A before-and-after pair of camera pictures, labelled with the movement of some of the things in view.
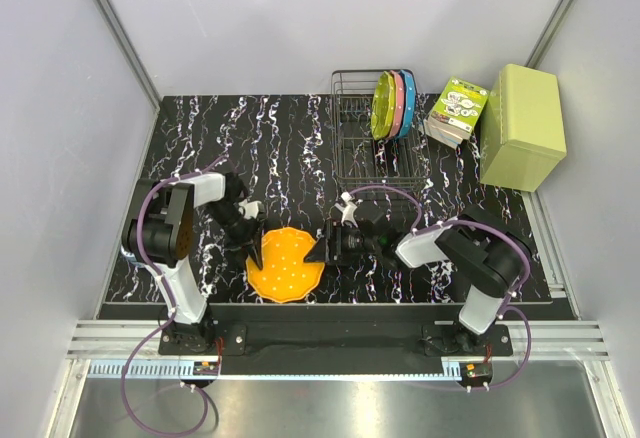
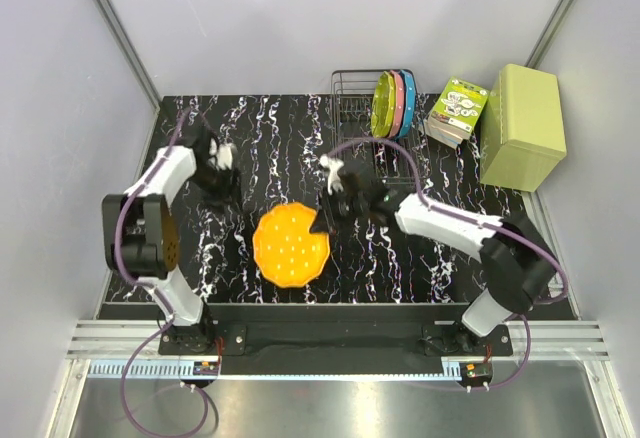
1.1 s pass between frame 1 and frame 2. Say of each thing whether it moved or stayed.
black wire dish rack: stayed
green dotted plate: stayed
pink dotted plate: stayed
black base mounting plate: stayed
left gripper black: moved
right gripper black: moved
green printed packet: stayed
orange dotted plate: moved
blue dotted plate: stayed
